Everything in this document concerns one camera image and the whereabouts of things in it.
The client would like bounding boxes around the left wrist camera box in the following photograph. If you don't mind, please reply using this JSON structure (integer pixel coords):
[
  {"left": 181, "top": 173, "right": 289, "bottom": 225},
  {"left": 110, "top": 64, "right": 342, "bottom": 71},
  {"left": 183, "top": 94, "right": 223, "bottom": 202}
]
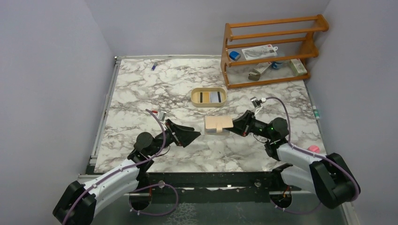
[{"left": 157, "top": 110, "right": 166, "bottom": 121}]

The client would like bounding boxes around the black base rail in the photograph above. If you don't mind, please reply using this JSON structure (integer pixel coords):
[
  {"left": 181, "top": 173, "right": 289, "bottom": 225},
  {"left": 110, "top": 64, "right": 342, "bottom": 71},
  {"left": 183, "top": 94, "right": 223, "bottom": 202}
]
[{"left": 128, "top": 172, "right": 296, "bottom": 209}]

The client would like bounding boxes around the blue small box on shelf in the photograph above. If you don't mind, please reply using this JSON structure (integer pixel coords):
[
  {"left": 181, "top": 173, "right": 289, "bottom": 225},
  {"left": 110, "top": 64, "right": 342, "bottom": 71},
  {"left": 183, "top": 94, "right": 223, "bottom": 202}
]
[{"left": 229, "top": 51, "right": 241, "bottom": 61}]

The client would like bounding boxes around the green white small box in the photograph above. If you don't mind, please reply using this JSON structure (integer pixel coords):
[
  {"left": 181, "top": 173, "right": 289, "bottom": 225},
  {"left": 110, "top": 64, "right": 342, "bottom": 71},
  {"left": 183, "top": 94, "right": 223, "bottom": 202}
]
[{"left": 289, "top": 59, "right": 307, "bottom": 76}]

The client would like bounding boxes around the pink round object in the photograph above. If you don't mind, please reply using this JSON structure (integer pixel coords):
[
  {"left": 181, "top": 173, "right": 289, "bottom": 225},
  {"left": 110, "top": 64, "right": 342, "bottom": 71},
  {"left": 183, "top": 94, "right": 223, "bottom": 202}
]
[{"left": 307, "top": 145, "right": 321, "bottom": 154}]

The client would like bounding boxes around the cream oval tray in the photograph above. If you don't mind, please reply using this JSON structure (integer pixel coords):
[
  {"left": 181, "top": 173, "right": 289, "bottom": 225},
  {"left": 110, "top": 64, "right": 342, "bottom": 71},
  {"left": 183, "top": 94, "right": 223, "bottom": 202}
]
[{"left": 191, "top": 87, "right": 227, "bottom": 107}]

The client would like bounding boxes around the small blue marker pen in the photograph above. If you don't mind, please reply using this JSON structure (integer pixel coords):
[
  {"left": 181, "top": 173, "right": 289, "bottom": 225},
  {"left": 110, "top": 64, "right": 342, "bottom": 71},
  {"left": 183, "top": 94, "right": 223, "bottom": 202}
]
[{"left": 151, "top": 62, "right": 158, "bottom": 71}]

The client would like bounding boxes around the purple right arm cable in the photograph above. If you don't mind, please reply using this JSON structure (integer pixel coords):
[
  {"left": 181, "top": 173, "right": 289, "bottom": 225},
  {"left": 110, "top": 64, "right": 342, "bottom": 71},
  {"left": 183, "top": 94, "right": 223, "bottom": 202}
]
[{"left": 261, "top": 97, "right": 361, "bottom": 195}]

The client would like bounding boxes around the wooden orange shelf rack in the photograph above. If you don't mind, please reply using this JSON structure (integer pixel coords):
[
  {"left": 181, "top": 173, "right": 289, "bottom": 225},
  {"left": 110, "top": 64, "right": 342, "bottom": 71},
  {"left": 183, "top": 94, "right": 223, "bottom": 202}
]
[{"left": 221, "top": 15, "right": 329, "bottom": 89}]

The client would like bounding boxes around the blue round container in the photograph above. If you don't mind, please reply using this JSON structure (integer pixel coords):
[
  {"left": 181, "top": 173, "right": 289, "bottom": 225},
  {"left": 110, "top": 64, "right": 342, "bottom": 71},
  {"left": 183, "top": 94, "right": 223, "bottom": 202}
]
[{"left": 271, "top": 61, "right": 284, "bottom": 69}]

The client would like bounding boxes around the grey tape dispenser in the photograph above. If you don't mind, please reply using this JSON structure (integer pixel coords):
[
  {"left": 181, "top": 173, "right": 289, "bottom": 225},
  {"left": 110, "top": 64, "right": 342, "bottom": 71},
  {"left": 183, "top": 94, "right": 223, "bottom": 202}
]
[{"left": 248, "top": 72, "right": 261, "bottom": 81}]

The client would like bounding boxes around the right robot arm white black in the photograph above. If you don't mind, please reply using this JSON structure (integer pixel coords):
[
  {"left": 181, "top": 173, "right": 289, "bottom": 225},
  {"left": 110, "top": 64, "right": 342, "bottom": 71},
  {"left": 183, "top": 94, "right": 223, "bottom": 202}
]
[{"left": 228, "top": 110, "right": 361, "bottom": 209}]

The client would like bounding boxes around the beige leather card holder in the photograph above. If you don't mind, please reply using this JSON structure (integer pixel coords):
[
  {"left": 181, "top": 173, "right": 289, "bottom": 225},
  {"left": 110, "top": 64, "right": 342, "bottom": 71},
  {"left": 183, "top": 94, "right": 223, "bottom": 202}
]
[{"left": 204, "top": 116, "right": 234, "bottom": 135}]

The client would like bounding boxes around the green white tube at edge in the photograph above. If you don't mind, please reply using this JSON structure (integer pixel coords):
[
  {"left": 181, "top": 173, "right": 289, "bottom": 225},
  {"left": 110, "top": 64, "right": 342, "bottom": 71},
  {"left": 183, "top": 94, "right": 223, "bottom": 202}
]
[{"left": 312, "top": 105, "right": 320, "bottom": 120}]

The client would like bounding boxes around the white packaged item on shelf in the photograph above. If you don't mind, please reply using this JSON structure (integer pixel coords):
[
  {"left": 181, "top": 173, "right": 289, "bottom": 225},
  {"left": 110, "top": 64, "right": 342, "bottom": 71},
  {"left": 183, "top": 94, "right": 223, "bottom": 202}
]
[{"left": 241, "top": 45, "right": 278, "bottom": 60}]

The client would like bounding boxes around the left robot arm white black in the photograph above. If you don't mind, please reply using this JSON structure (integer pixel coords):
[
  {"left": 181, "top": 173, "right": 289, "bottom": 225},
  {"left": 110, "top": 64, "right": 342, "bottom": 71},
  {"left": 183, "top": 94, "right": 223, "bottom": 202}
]
[{"left": 52, "top": 120, "right": 201, "bottom": 225}]

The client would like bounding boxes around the silver card in tray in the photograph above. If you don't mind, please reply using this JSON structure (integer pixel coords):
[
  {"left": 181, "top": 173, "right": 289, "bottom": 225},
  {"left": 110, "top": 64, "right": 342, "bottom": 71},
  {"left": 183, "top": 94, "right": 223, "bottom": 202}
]
[{"left": 209, "top": 91, "right": 222, "bottom": 103}]

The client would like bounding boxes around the yellow card in tray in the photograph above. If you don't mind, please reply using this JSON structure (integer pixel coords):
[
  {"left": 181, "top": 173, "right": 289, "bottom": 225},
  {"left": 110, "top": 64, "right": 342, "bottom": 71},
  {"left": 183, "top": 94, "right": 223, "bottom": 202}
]
[{"left": 198, "top": 91, "right": 210, "bottom": 104}]

